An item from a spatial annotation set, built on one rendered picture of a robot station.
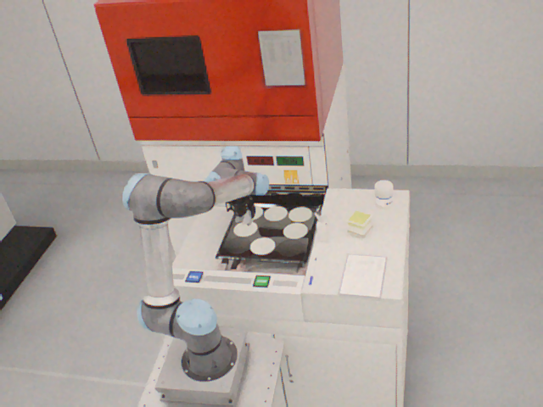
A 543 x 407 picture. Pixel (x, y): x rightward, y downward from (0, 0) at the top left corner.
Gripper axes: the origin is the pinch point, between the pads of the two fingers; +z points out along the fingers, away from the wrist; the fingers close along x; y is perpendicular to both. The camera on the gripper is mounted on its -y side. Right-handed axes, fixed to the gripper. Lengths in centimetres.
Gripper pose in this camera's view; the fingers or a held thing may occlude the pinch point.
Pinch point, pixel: (249, 221)
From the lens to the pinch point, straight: 235.7
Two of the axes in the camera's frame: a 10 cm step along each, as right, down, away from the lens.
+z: 1.2, 7.9, 6.0
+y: -6.3, 5.3, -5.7
